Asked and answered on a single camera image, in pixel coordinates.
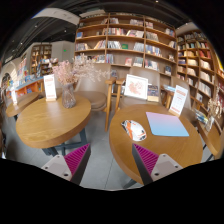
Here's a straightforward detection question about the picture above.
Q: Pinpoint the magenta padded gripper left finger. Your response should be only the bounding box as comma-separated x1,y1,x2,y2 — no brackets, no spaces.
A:
42,144,91,185

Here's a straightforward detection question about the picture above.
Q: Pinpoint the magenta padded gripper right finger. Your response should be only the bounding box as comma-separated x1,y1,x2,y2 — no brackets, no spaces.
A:
132,144,182,185

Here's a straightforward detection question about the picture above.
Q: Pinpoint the orange white computer mouse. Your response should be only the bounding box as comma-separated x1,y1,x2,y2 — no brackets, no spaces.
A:
121,120,147,141

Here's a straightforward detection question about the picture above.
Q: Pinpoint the blue pink gradient mouse pad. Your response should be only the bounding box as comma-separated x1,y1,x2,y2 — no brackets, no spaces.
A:
146,112,189,137

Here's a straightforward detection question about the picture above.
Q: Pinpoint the round wooden table left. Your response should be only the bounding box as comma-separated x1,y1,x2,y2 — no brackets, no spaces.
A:
16,94,91,148

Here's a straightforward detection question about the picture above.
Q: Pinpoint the round wooden table far-right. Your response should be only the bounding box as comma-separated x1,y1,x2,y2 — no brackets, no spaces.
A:
197,121,224,159

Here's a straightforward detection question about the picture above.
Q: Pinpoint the small dark book on stand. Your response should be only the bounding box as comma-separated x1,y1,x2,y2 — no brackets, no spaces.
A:
147,85,159,102

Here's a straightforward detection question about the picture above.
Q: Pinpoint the white red sign stand right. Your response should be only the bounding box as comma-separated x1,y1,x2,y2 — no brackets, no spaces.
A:
169,85,188,116

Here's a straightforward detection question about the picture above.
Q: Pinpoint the white red sign stand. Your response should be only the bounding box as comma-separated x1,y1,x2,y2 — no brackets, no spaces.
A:
169,85,188,116
44,74,57,101

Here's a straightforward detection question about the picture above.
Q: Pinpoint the wooden chair right cushioned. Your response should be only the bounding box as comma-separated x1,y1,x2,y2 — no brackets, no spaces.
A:
115,67,163,112

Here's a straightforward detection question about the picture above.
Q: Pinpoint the wooden chair cushioned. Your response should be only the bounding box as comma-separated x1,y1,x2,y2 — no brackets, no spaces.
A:
115,67,163,112
75,63,116,130

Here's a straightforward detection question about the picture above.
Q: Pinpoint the small round wooden table far-left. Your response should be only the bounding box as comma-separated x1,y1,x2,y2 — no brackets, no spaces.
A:
6,92,39,117

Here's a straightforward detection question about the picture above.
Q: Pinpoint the wooden chair left cushioned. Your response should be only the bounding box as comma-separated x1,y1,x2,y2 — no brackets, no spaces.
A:
75,63,116,130

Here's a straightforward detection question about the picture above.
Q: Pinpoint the dried flower vase right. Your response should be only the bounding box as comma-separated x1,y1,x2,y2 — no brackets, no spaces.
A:
205,87,223,131

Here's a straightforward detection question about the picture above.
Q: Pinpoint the white red sign stand left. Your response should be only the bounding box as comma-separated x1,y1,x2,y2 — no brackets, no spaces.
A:
44,74,57,101

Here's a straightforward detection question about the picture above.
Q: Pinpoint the small white sign far-left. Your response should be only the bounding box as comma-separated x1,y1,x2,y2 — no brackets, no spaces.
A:
11,89,18,105

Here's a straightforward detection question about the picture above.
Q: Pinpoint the glass vase with pink flowers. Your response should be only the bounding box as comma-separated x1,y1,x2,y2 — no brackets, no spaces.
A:
51,59,96,110

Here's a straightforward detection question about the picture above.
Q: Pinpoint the wooden bookshelf right side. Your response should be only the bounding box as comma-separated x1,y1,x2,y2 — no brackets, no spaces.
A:
175,29,224,121

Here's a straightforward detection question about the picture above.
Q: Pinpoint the distant wooden bookshelf left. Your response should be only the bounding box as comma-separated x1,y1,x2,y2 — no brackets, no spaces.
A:
30,44,52,77

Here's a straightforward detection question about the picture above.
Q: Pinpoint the large wooden bookshelf centre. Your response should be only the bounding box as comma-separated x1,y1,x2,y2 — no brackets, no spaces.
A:
75,12,177,76

